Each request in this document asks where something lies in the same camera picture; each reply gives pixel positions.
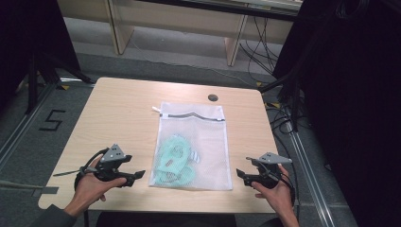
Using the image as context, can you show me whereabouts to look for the thin white floor cable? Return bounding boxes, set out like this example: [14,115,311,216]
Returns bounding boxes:
[129,37,254,87]

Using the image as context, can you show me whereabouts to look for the person's dark lap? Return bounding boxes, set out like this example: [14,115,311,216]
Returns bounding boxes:
[95,211,238,227]

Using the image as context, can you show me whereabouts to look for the grey tape strip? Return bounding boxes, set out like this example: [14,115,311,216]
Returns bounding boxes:
[31,186,60,199]

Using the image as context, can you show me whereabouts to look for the person's right hand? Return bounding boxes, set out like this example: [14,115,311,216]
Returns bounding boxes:
[251,164,295,216]

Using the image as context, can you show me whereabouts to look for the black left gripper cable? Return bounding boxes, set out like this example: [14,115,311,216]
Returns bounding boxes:
[74,148,110,191]

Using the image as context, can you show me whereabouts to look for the light wooden shelf unit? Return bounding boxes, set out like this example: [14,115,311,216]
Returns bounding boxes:
[57,0,304,67]

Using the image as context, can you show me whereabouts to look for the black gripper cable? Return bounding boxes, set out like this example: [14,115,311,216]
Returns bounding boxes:
[245,156,301,221]
[74,148,110,191]

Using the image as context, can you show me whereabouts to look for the metal floor rail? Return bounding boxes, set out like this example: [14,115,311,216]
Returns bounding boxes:
[285,121,336,227]
[0,84,59,169]

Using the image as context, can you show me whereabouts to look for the bundle of black floor cables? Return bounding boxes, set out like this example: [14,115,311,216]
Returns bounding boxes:
[238,15,280,77]

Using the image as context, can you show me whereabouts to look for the black cables beside table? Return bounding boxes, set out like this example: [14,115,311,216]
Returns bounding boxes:
[264,102,301,178]

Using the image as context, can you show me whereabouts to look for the person's left hand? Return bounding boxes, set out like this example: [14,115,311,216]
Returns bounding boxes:
[74,172,127,211]

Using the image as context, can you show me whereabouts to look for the mint green garment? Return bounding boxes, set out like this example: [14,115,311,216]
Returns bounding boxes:
[153,134,195,186]

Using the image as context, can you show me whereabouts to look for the white mesh laundry bag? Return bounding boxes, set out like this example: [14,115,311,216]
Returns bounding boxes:
[148,101,234,191]

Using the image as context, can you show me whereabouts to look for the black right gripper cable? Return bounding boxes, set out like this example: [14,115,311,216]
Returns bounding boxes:
[245,156,301,221]

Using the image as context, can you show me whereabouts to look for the black curtain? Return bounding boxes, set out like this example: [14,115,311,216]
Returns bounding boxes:
[0,0,81,107]
[272,0,401,227]

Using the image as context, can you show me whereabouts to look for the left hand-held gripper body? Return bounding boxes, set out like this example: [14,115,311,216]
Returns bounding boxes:
[94,144,133,183]

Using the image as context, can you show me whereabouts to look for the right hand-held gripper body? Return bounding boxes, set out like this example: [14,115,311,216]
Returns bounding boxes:
[246,151,293,190]

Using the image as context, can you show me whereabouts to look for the black metal stand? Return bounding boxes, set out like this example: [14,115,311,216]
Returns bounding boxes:
[258,74,305,132]
[25,51,96,115]

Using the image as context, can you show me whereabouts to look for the grey strap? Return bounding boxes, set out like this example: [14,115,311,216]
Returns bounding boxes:
[52,169,83,177]

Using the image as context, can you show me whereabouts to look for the beige floor cable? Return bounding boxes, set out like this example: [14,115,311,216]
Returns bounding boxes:
[0,179,44,191]

